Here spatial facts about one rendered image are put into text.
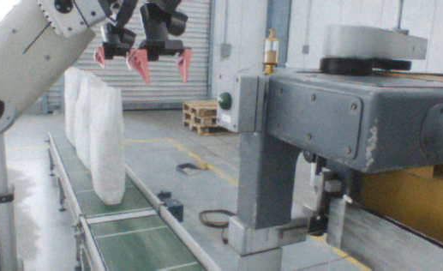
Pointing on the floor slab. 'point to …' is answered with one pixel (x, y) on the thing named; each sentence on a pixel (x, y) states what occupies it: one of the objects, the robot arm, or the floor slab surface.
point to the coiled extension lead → (217, 222)
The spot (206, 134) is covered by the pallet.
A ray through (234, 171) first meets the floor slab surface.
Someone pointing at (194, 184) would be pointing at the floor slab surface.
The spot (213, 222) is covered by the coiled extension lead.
